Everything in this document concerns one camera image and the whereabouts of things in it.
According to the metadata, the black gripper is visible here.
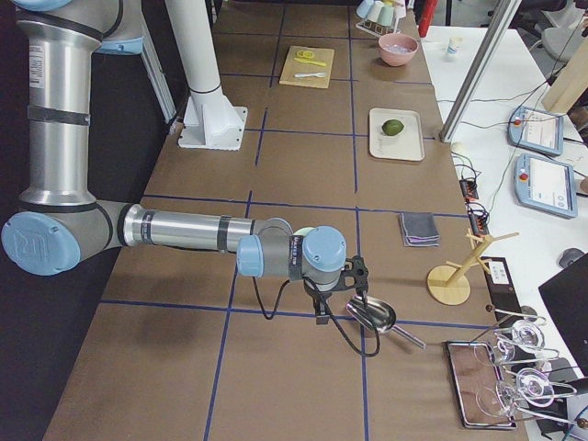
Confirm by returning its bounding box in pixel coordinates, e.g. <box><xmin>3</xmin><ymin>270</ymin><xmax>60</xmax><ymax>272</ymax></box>
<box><xmin>331</xmin><ymin>255</ymin><xmax>369</xmax><ymax>317</ymax></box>

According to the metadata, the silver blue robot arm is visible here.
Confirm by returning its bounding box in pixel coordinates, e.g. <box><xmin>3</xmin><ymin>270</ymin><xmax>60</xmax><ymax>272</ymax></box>
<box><xmin>1</xmin><ymin>1</ymin><xmax>368</xmax><ymax>323</ymax></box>

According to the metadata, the green bowl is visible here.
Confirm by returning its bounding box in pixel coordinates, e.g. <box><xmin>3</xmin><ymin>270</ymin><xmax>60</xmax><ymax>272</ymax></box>
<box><xmin>294</xmin><ymin>227</ymin><xmax>314</xmax><ymax>236</ymax></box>

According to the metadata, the pink bowl with ice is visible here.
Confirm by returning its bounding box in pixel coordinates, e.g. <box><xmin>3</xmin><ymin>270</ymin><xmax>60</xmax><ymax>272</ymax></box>
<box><xmin>379</xmin><ymin>33</ymin><xmax>419</xmax><ymax>67</ymax></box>

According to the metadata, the metal scoop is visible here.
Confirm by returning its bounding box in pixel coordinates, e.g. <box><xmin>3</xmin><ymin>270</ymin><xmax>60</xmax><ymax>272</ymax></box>
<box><xmin>345</xmin><ymin>295</ymin><xmax>426</xmax><ymax>350</ymax></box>

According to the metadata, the wooden mug tree stand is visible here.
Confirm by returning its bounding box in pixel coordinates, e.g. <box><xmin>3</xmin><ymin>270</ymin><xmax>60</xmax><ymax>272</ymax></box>
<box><xmin>426</xmin><ymin>229</ymin><xmax>518</xmax><ymax>306</ymax></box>

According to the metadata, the folded grey cloth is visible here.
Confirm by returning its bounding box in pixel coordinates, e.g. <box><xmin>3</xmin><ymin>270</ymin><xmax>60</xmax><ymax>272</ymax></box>
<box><xmin>400</xmin><ymin>212</ymin><xmax>440</xmax><ymax>247</ymax></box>

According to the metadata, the clear wine glass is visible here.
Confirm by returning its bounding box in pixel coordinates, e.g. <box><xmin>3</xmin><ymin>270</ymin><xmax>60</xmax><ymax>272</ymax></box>
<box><xmin>496</xmin><ymin>367</ymin><xmax>555</xmax><ymax>411</ymax></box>
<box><xmin>475</xmin><ymin>387</ymin><xmax>507</xmax><ymax>418</ymax></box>
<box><xmin>470</xmin><ymin>342</ymin><xmax>497</xmax><ymax>367</ymax></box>
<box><xmin>493</xmin><ymin>320</ymin><xmax>545</xmax><ymax>363</ymax></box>

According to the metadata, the black power strip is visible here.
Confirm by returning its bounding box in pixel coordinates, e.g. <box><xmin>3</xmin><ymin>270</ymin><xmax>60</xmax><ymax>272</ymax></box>
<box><xmin>458</xmin><ymin>177</ymin><xmax>479</xmax><ymax>202</ymax></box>
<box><xmin>468</xmin><ymin>209</ymin><xmax>489</xmax><ymax>237</ymax></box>

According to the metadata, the black box with label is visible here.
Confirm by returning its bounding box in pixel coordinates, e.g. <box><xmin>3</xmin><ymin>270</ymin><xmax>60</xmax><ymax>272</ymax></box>
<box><xmin>483</xmin><ymin>256</ymin><xmax>521</xmax><ymax>312</ymax></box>

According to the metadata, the black glass rack tray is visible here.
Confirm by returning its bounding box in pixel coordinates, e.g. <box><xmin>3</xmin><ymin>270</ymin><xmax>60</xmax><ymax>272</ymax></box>
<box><xmin>445</xmin><ymin>341</ymin><xmax>517</xmax><ymax>431</ymax></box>

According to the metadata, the cream rabbit tray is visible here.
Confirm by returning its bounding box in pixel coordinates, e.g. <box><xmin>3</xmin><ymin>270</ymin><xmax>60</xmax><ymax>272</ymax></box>
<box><xmin>369</xmin><ymin>107</ymin><xmax>425</xmax><ymax>162</ymax></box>

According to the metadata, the green lime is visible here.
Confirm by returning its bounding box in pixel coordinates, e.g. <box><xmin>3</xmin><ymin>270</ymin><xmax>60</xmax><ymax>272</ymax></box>
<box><xmin>381</xmin><ymin>119</ymin><xmax>404</xmax><ymax>137</ymax></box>

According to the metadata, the black laptop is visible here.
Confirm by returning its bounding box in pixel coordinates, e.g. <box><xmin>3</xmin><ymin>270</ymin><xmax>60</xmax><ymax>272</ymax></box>
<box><xmin>538</xmin><ymin>258</ymin><xmax>587</xmax><ymax>368</ymax></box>

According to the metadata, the blue teach pendant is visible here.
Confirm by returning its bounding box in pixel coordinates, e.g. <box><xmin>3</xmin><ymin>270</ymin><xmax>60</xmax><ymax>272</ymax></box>
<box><xmin>514</xmin><ymin>153</ymin><xmax>578</xmax><ymax>219</ymax></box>
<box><xmin>507</xmin><ymin>107</ymin><xmax>563</xmax><ymax>157</ymax></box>

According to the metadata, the grey computer mouse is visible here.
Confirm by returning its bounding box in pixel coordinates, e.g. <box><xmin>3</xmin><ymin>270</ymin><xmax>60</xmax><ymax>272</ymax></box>
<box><xmin>558</xmin><ymin>247</ymin><xmax>585</xmax><ymax>268</ymax></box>

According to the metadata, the wooden cutting board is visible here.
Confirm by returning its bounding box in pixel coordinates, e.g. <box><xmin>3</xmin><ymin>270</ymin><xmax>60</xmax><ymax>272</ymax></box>
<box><xmin>279</xmin><ymin>46</ymin><xmax>334</xmax><ymax>89</ymax></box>

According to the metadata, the yellow plastic knife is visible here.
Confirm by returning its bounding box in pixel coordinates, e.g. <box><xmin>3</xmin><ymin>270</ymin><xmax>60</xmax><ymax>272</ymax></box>
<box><xmin>294</xmin><ymin>57</ymin><xmax>326</xmax><ymax>67</ymax></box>

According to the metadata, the green cup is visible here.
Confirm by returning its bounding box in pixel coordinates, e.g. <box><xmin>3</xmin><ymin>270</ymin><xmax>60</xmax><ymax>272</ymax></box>
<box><xmin>377</xmin><ymin>3</ymin><xmax>394</xmax><ymax>28</ymax></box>

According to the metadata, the white cup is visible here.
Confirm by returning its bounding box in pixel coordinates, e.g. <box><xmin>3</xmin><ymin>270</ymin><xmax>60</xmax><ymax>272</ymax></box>
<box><xmin>366</xmin><ymin>0</ymin><xmax>384</xmax><ymax>22</ymax></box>

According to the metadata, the blue cup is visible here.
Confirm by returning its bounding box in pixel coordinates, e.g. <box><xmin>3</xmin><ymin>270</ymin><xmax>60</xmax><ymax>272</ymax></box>
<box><xmin>356</xmin><ymin>0</ymin><xmax>374</xmax><ymax>18</ymax></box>

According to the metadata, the red fire extinguisher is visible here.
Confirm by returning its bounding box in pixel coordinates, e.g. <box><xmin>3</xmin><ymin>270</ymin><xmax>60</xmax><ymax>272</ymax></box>
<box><xmin>415</xmin><ymin>0</ymin><xmax>438</xmax><ymax>39</ymax></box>

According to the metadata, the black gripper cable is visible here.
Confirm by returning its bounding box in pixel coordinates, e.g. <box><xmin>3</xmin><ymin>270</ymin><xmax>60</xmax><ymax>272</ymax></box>
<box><xmin>251</xmin><ymin>275</ymin><xmax>382</xmax><ymax>358</ymax></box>

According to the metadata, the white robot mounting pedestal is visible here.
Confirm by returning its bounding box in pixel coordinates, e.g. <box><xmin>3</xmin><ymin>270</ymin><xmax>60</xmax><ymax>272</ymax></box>
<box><xmin>165</xmin><ymin>0</ymin><xmax>248</xmax><ymax>151</ymax></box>

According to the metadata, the wire cup rack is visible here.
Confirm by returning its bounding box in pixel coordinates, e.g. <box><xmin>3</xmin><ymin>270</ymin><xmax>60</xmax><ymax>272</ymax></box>
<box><xmin>355</xmin><ymin>17</ymin><xmax>398</xmax><ymax>37</ymax></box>

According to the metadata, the aluminium frame post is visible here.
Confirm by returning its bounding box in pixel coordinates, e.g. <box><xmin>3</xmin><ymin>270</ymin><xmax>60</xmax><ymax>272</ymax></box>
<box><xmin>439</xmin><ymin>0</ymin><xmax>521</xmax><ymax>142</ymax></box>

